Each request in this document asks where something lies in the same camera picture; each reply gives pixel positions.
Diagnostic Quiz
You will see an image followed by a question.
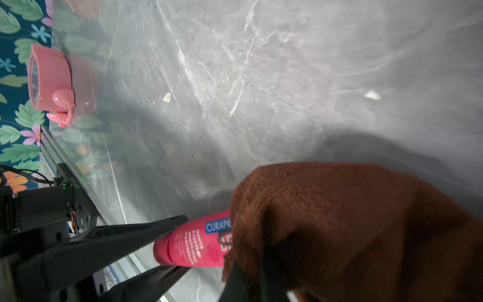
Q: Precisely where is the pink round object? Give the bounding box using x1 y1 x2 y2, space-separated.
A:
27 44 98 128

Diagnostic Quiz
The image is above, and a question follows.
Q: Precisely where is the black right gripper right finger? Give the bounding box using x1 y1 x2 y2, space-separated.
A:
259 252 289 302

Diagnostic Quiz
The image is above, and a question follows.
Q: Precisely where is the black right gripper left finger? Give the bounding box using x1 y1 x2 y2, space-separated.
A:
218 262 250 302

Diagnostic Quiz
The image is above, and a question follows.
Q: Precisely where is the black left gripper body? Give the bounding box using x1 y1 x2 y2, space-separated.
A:
1 184 95 301

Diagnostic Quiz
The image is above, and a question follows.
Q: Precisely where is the red Curaprox toothpaste tube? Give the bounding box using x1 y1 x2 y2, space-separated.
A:
153 210 233 268

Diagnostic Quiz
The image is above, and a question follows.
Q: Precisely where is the brown cloth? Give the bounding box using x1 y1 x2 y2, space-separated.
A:
222 162 482 301

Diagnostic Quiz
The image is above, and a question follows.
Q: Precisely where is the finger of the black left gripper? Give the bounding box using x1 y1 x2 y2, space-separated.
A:
16 215 188 293
99 266 190 302

